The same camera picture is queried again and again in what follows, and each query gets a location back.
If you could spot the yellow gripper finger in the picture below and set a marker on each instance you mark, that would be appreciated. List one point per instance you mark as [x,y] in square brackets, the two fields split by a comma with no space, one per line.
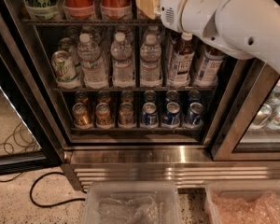
[148,8]

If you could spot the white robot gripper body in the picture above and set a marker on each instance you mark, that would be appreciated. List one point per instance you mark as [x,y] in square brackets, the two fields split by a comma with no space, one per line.
[172,6]

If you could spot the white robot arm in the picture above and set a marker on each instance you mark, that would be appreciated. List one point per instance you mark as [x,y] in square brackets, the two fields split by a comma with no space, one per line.
[243,29]

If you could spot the blue can front right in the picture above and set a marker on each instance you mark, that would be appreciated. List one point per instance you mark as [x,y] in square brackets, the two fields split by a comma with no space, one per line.
[193,117]

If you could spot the blue can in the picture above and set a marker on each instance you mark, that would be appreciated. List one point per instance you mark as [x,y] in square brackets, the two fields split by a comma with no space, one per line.
[149,115]
[193,117]
[171,115]

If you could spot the stainless steel fridge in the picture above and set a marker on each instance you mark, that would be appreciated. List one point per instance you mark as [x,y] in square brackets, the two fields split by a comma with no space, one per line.
[181,155]

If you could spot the blue can front middle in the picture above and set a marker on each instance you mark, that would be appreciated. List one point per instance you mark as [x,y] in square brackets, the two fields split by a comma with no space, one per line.
[171,115]

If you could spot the blue can front left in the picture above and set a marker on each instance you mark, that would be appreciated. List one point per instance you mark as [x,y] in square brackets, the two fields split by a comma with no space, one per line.
[149,115]

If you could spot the green white soda can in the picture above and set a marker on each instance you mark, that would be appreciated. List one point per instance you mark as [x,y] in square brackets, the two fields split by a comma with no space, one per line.
[66,74]

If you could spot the gold can front right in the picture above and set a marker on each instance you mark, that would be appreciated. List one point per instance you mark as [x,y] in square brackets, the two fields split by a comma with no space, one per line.
[126,115]

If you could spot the gold can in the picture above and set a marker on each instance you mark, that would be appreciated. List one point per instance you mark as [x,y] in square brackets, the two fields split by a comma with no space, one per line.
[82,117]
[104,118]
[126,115]

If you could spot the gold can front middle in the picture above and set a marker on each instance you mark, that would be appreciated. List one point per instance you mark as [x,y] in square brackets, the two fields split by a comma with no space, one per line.
[104,118]

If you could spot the gold can front left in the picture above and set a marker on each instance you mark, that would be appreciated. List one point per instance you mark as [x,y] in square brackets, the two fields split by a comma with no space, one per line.
[82,117]

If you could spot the silver can behind glass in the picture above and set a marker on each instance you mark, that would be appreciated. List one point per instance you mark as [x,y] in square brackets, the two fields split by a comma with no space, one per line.
[274,120]

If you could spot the open fridge door left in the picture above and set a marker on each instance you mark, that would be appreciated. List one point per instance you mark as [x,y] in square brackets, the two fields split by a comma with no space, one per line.
[27,102]

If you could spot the tea bottle left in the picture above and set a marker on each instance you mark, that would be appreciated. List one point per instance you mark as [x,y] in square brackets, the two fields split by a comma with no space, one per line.
[183,53]

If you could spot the tea bottle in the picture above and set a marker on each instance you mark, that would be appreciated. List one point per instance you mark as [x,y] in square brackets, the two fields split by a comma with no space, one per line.
[206,66]
[183,53]

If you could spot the water bottle right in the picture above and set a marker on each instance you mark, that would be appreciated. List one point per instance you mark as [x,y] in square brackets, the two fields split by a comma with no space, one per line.
[150,62]

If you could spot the water bottle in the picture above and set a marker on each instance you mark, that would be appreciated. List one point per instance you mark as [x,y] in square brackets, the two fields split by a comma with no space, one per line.
[150,62]
[122,62]
[92,62]

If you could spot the tea bottle right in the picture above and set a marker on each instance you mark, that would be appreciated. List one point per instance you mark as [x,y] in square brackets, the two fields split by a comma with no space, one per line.
[206,66]

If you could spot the water bottle middle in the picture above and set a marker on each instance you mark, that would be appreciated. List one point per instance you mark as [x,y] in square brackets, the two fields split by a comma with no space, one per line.
[122,62]

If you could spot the water bottle left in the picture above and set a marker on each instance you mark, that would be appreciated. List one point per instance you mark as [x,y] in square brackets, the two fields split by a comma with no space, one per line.
[92,62]

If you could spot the clear plastic bin right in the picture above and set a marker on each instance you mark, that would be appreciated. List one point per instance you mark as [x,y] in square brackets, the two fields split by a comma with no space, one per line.
[250,190]

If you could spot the clear plastic bin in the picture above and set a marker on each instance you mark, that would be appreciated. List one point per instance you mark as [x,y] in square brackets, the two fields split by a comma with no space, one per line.
[164,192]
[250,190]

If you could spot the clear plastic bin left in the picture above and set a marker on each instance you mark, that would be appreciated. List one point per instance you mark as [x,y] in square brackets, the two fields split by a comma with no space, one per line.
[164,192]

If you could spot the clear bubble wrap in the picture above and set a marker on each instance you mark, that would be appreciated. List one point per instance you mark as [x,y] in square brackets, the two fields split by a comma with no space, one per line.
[138,210]

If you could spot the pink bubble wrap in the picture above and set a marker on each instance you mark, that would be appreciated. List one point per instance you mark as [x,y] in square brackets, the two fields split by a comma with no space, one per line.
[264,210]

